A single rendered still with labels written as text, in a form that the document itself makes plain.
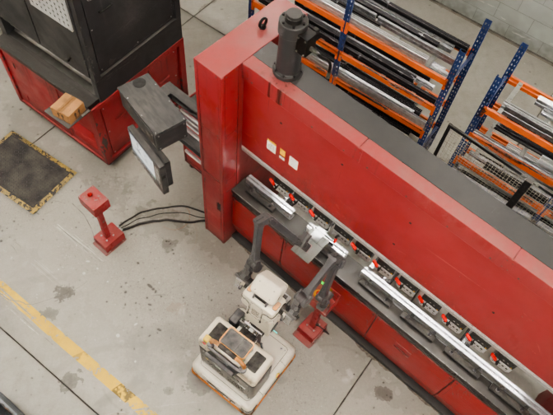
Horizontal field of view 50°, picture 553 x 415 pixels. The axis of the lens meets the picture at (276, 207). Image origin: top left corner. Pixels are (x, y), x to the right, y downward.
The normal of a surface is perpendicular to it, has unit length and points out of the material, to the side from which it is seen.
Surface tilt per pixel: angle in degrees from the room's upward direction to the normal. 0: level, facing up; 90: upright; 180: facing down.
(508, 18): 90
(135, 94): 0
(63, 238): 0
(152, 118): 0
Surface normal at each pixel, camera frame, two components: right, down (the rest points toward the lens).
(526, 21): -0.60, 0.67
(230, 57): 0.07, -0.51
